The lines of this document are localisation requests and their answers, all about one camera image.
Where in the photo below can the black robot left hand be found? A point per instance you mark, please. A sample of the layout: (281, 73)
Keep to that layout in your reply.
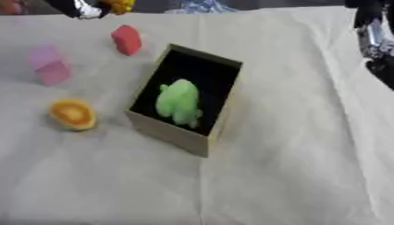
(105, 8)

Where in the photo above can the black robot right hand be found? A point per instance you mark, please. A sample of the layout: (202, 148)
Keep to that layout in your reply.
(383, 71)

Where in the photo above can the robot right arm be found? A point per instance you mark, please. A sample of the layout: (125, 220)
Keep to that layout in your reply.
(377, 38)

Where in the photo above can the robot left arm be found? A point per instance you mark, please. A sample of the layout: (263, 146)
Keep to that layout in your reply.
(77, 7)

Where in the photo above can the tan cardboard box black inside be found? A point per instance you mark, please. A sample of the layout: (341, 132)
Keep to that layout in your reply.
(169, 136)

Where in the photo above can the yellow toy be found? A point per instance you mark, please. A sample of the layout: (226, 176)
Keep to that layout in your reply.
(121, 5)

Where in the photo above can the red block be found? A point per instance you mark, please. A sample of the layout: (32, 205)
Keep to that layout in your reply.
(126, 39)

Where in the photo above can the pink block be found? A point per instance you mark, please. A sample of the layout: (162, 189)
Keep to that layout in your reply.
(50, 66)

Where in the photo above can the blue and white bag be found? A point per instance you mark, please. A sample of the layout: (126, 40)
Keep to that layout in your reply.
(202, 6)

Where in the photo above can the orange toy fruit half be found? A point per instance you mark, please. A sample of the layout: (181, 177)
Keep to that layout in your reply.
(73, 114)

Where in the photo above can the green soft toy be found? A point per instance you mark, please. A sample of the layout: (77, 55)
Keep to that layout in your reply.
(178, 101)

